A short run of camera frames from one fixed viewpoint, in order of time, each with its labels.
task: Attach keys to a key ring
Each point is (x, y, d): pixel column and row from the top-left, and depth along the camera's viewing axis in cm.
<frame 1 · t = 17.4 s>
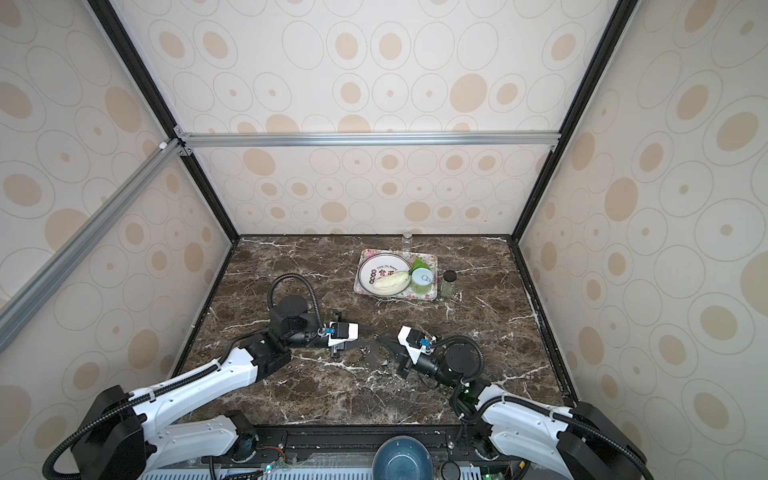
left hand: (378, 337, 67), fingers open
right hand: (390, 335, 71), fingers closed
floral rectangular tray: (431, 260, 114), on the table
white round plate: (380, 265, 112), on the table
pale napa cabbage: (392, 284, 103), point 4 cm above the table
green plastic leaf vegetable: (418, 263, 103), point 9 cm above the table
green labelled tin can: (422, 281, 102), point 6 cm above the table
green herb spice jar: (447, 286, 101), point 6 cm above the table
clear glass shaker bottle: (407, 243, 117), point 3 cm above the table

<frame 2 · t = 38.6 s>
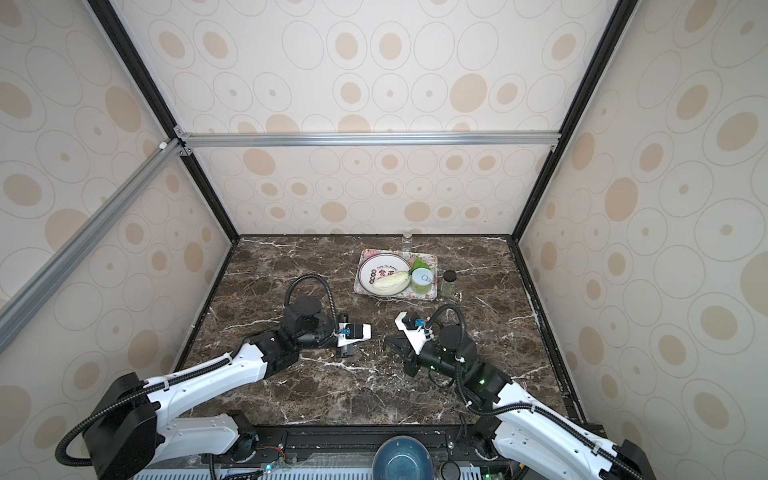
left hand: (382, 335, 71), fingers closed
right hand: (397, 336, 73), fingers closed
the named things where they were.

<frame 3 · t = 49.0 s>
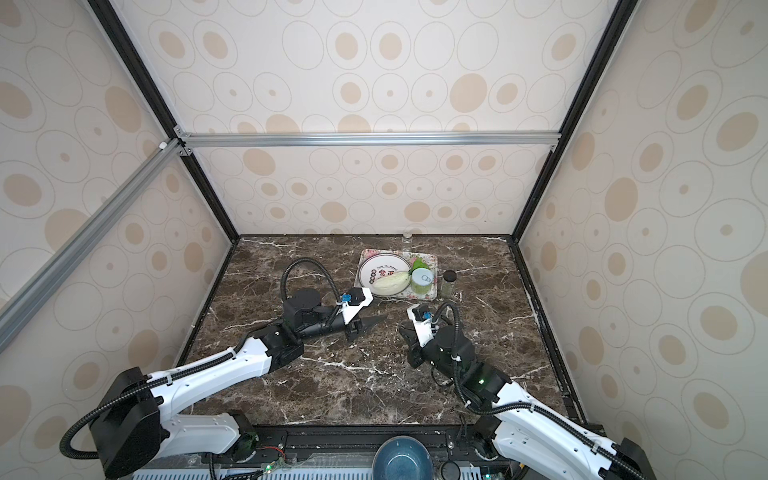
left hand: (388, 311, 70), fingers open
right hand: (412, 327, 77), fingers closed
the named things where they were.

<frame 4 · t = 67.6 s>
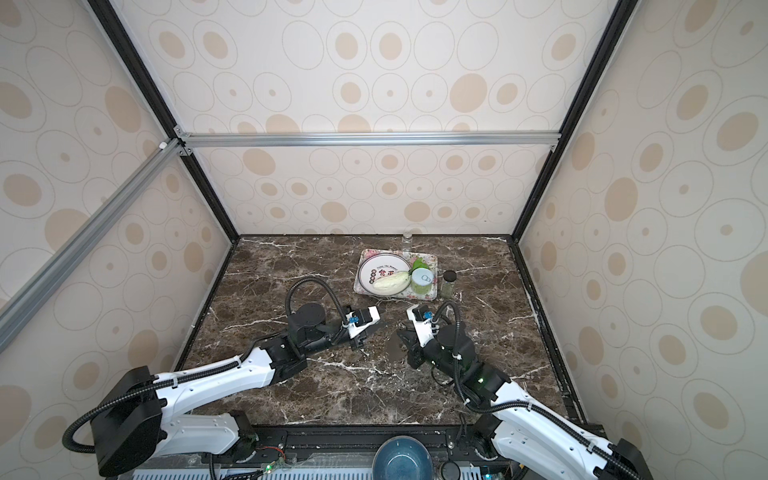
left hand: (391, 317, 70), fingers open
right hand: (409, 329, 77), fingers closed
the named things where they were.

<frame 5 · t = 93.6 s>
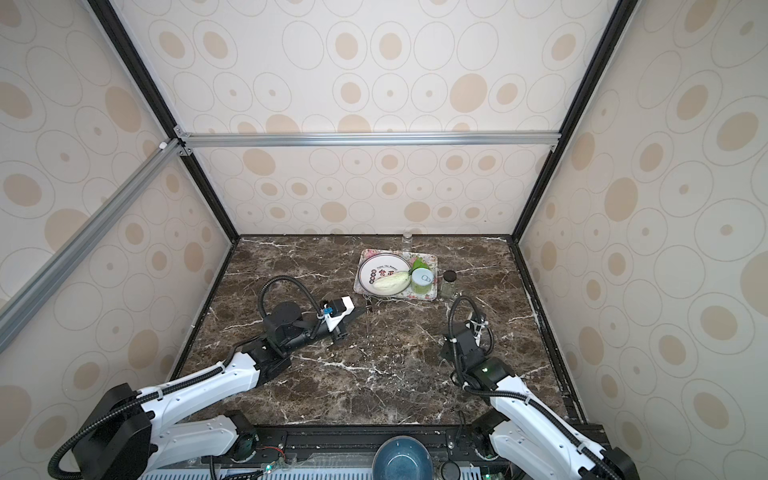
left hand: (370, 310, 71), fingers closed
right hand: (464, 340, 84), fingers open
the named things where they were.

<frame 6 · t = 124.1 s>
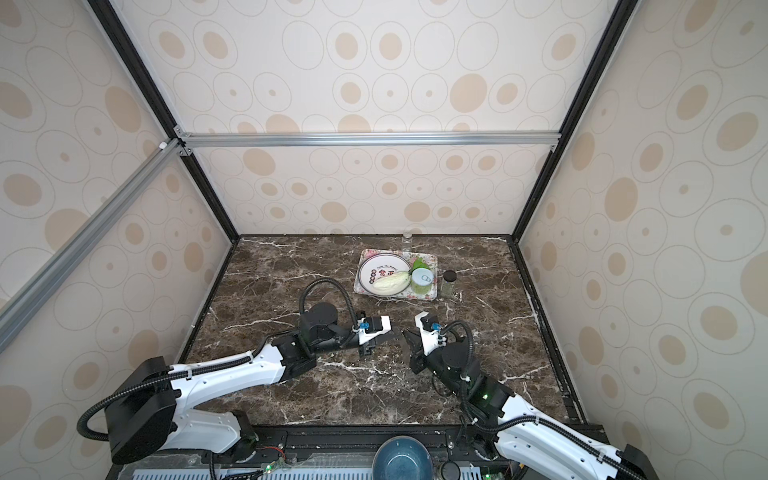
left hand: (404, 331, 68), fingers closed
right hand: (416, 329, 76), fingers closed
the named things where they were.

